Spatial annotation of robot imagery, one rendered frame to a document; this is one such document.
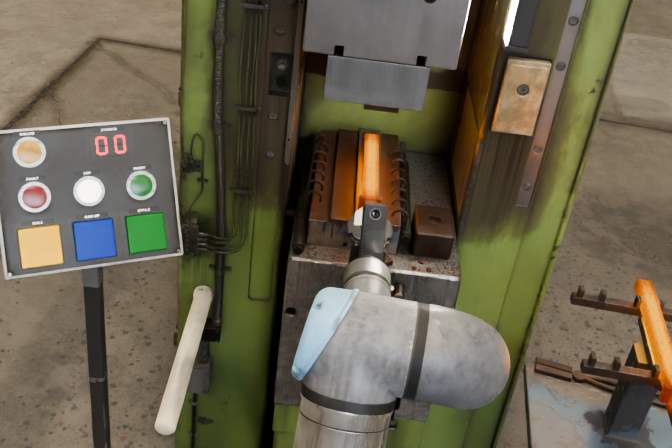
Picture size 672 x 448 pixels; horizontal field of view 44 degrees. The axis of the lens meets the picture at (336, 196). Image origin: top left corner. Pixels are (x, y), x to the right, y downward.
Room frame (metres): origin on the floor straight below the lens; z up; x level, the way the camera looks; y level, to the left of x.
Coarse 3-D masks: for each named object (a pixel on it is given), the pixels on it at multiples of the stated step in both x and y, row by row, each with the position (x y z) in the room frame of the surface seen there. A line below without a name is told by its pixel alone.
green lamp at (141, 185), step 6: (132, 180) 1.37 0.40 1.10; (138, 180) 1.38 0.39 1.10; (144, 180) 1.38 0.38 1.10; (150, 180) 1.39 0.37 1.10; (132, 186) 1.37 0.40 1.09; (138, 186) 1.37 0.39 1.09; (144, 186) 1.38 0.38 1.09; (150, 186) 1.38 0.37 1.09; (138, 192) 1.37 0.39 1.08; (144, 192) 1.37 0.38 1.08
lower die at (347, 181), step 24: (336, 144) 1.85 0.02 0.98; (360, 144) 1.83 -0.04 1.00; (384, 144) 1.86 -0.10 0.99; (336, 168) 1.71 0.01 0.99; (360, 168) 1.71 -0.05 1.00; (384, 168) 1.74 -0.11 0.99; (336, 192) 1.61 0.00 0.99; (384, 192) 1.63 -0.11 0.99; (312, 216) 1.51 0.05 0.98; (336, 216) 1.51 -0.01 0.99; (312, 240) 1.50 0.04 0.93; (336, 240) 1.50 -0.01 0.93
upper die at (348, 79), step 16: (336, 48) 1.54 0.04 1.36; (336, 64) 1.50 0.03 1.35; (352, 64) 1.50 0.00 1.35; (368, 64) 1.50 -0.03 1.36; (384, 64) 1.50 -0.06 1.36; (400, 64) 1.50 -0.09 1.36; (416, 64) 1.51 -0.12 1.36; (336, 80) 1.50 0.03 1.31; (352, 80) 1.50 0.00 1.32; (368, 80) 1.50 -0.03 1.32; (384, 80) 1.50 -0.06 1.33; (400, 80) 1.50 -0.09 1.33; (416, 80) 1.50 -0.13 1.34; (336, 96) 1.50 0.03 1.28; (352, 96) 1.50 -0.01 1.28; (368, 96) 1.50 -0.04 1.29; (384, 96) 1.50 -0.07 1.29; (400, 96) 1.50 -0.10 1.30; (416, 96) 1.50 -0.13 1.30
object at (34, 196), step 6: (30, 186) 1.29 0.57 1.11; (36, 186) 1.30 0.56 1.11; (24, 192) 1.28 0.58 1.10; (30, 192) 1.29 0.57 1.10; (36, 192) 1.29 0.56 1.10; (42, 192) 1.30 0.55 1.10; (24, 198) 1.28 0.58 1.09; (30, 198) 1.28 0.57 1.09; (36, 198) 1.29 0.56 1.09; (42, 198) 1.29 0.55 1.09; (30, 204) 1.28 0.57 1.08; (36, 204) 1.28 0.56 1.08; (42, 204) 1.29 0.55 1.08
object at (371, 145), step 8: (368, 136) 1.79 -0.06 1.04; (376, 136) 1.80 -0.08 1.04; (368, 144) 1.75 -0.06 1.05; (376, 144) 1.76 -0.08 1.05; (368, 152) 1.71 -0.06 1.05; (376, 152) 1.72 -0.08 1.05; (368, 160) 1.67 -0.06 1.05; (376, 160) 1.68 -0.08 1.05; (368, 168) 1.63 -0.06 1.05; (376, 168) 1.64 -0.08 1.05; (368, 176) 1.59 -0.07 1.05; (376, 176) 1.60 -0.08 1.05; (368, 184) 1.56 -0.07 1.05; (376, 184) 1.56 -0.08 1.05; (368, 192) 1.52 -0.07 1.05; (376, 192) 1.53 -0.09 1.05; (360, 200) 1.49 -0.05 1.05; (368, 200) 1.48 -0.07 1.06; (376, 200) 1.49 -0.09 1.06
